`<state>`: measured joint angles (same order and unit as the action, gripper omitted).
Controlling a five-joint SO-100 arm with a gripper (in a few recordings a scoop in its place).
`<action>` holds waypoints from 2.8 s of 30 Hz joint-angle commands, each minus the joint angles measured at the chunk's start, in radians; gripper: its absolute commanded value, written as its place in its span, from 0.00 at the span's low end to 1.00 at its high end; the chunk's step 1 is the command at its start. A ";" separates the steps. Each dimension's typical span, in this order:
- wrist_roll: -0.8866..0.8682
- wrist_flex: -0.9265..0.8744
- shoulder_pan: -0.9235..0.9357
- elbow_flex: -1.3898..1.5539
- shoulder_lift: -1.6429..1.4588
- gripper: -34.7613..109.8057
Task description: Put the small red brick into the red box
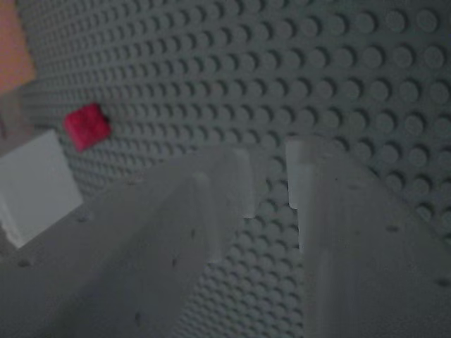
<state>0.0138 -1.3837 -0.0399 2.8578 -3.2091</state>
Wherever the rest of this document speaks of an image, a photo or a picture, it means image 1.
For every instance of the red Lego brick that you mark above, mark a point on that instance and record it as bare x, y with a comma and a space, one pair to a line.
87, 126

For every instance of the white box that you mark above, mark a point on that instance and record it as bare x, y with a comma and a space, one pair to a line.
35, 186

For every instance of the grey studded Lego baseplate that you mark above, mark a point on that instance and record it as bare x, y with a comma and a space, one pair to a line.
246, 77

